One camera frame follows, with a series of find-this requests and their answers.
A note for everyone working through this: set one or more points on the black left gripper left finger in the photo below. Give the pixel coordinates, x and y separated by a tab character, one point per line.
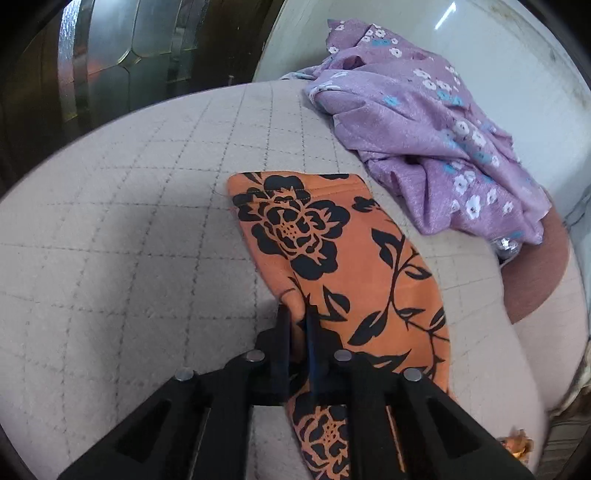
196	426

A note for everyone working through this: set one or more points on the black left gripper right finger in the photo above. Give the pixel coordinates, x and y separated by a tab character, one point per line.
380	423

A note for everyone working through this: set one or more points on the orange black floral garment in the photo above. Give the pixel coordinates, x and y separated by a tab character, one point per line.
323	243

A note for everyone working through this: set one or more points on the cream floral crumpled cloth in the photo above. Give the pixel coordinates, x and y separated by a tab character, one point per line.
519	444

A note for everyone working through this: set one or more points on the striped patterned cushion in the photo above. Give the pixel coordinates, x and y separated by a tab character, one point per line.
566	452

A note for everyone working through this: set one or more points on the beige quilted bed cover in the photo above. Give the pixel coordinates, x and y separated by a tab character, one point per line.
122	260

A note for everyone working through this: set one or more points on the pink bolster pillow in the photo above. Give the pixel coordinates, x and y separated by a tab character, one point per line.
545	302

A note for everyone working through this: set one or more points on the purple floral garment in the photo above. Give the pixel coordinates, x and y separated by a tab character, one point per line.
408	115

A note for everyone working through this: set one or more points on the dark wooden wardrobe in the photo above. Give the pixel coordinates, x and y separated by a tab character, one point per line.
69	67

